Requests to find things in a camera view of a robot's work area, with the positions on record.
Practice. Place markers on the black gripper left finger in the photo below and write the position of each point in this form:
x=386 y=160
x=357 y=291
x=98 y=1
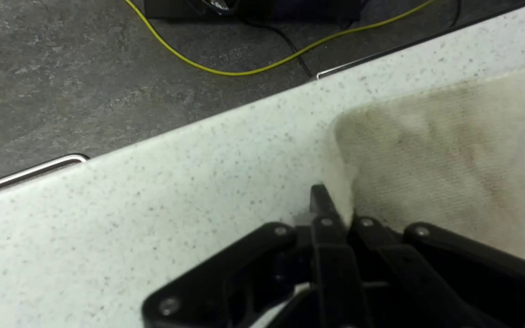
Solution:
x=329 y=275

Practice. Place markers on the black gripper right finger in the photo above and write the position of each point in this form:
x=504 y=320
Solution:
x=457 y=280

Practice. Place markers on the stained beige cloth towel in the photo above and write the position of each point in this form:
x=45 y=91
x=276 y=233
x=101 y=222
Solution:
x=457 y=153

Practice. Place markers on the black base on floor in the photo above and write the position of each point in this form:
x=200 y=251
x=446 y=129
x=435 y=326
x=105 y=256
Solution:
x=264 y=10

